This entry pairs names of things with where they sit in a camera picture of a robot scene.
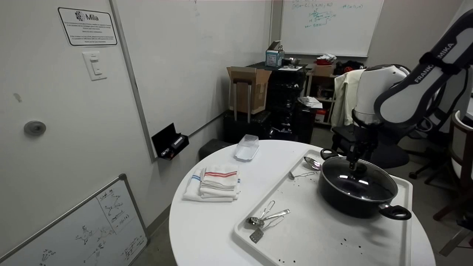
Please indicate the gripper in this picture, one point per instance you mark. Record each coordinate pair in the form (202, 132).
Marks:
(365, 136)

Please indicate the glass lid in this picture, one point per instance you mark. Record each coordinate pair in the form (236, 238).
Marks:
(354, 183)

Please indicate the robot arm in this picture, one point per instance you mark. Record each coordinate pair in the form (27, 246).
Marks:
(402, 96)

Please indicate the black pot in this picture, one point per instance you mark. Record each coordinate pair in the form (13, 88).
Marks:
(343, 203)

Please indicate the black office chair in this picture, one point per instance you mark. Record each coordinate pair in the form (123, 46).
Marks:
(391, 157)

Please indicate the beige jacket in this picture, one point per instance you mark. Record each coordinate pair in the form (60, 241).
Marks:
(345, 96)

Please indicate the large metal spoon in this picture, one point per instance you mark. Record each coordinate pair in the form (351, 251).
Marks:
(312, 163)

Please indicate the wooden shelf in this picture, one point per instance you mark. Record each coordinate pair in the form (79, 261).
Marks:
(325, 87)

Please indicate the stack of papers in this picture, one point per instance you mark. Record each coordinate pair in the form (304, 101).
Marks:
(310, 102)

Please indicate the small metal measuring spoon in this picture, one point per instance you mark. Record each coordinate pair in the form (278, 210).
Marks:
(300, 175)

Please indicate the black cabinet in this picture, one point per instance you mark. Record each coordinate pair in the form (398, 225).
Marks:
(286, 96)

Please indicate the wooden chair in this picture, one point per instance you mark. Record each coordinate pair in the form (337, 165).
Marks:
(460, 155)

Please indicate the metal bowl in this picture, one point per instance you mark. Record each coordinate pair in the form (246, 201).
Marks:
(292, 62)

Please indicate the white tray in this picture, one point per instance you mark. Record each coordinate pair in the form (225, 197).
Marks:
(317, 236)

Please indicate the whiteboard with green writing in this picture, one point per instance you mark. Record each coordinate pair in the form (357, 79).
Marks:
(332, 29)

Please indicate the clear plastic container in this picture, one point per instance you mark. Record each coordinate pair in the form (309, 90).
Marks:
(247, 148)

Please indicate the cardboard box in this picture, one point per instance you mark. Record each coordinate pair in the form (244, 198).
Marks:
(255, 90)

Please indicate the blue tissue box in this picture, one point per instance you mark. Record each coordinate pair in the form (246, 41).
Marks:
(274, 58)

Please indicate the black suitcase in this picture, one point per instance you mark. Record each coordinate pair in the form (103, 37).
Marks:
(240, 127)

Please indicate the small metal spatula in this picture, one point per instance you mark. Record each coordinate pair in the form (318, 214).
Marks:
(256, 236)

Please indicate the black ottoman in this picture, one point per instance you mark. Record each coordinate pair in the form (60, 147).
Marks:
(212, 147)

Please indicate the red striped white towel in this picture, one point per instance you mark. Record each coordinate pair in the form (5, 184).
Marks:
(218, 181)

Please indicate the blue striped white towel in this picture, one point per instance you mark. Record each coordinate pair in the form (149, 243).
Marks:
(191, 190)

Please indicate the black marker holder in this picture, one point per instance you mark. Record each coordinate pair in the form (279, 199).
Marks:
(168, 142)

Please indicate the whiteboard with drawings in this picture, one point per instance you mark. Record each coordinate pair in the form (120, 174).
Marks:
(92, 232)

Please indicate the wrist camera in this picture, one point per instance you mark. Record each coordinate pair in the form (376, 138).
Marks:
(342, 135)

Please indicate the large wall whiteboard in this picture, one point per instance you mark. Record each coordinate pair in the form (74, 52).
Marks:
(192, 62)

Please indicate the light switch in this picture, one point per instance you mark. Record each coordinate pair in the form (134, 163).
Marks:
(94, 65)

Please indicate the white wall sign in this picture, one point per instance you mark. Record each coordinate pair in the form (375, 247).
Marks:
(88, 26)

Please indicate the round grey wall disc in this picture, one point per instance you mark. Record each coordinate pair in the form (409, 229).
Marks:
(34, 128)

